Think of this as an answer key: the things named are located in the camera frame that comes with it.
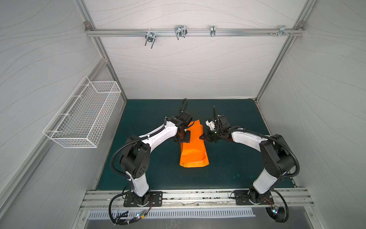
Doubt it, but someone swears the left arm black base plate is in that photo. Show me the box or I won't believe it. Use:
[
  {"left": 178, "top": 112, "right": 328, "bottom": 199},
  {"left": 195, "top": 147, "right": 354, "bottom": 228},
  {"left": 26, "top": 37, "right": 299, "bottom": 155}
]
[{"left": 124, "top": 191, "right": 163, "bottom": 207}]

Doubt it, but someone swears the right black cable coil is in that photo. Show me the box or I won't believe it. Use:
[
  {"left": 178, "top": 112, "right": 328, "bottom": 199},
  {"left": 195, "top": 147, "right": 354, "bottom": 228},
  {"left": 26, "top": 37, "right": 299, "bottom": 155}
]
[{"left": 265, "top": 187, "right": 289, "bottom": 223}]

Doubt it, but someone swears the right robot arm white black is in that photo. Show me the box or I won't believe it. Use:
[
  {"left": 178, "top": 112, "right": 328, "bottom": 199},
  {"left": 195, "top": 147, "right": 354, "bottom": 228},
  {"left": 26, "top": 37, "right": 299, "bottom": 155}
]
[{"left": 200, "top": 126, "right": 300, "bottom": 205}]

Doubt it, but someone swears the white wire basket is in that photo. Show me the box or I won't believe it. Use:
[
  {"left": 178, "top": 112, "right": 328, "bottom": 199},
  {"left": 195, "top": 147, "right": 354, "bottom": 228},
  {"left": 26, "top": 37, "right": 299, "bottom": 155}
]
[{"left": 43, "top": 76, "right": 121, "bottom": 148}]

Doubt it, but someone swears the metal u-bolt clamp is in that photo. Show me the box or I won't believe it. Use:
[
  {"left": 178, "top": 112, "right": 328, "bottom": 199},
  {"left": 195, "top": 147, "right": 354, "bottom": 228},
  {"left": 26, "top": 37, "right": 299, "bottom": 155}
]
[
  {"left": 144, "top": 31, "right": 156, "bottom": 49},
  {"left": 174, "top": 25, "right": 187, "bottom": 40}
]

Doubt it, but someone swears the left black cable bundle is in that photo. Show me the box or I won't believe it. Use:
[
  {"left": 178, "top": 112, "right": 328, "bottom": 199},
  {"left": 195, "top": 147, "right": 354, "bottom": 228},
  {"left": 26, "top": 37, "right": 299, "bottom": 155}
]
[{"left": 108, "top": 190, "right": 153, "bottom": 226}]

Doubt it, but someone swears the aluminium cross rail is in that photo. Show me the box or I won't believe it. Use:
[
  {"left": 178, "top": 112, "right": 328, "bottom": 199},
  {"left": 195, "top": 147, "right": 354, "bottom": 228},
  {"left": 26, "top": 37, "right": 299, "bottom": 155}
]
[{"left": 86, "top": 27, "right": 306, "bottom": 37}]

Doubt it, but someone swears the orange wrapping paper sheet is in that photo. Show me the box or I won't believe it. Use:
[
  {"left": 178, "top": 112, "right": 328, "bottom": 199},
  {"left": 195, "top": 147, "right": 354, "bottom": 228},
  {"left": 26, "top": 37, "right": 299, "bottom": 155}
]
[{"left": 179, "top": 120, "right": 209, "bottom": 168}]

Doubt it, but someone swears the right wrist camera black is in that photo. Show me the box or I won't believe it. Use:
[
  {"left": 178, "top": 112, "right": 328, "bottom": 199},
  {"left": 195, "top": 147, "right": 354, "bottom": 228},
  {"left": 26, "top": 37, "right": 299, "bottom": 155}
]
[{"left": 205, "top": 106, "right": 231, "bottom": 133}]

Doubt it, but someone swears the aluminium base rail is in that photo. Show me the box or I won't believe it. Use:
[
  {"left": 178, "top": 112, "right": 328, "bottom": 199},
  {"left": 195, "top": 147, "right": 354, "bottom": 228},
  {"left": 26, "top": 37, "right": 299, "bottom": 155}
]
[{"left": 80, "top": 188, "right": 315, "bottom": 210}]

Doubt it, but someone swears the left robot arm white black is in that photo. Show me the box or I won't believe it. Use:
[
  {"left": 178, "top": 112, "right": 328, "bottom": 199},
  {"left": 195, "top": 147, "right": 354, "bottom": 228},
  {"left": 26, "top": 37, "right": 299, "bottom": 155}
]
[{"left": 110, "top": 112, "right": 194, "bottom": 206}]

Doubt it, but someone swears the white vent strip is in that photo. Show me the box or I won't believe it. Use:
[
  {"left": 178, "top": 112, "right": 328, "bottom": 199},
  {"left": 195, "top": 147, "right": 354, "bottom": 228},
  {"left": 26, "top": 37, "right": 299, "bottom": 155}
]
[{"left": 88, "top": 207, "right": 256, "bottom": 220}]

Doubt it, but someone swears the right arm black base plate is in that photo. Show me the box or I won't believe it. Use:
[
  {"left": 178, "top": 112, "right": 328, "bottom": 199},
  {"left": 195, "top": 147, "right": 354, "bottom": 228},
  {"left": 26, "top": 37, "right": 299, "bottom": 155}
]
[{"left": 231, "top": 189, "right": 274, "bottom": 206}]

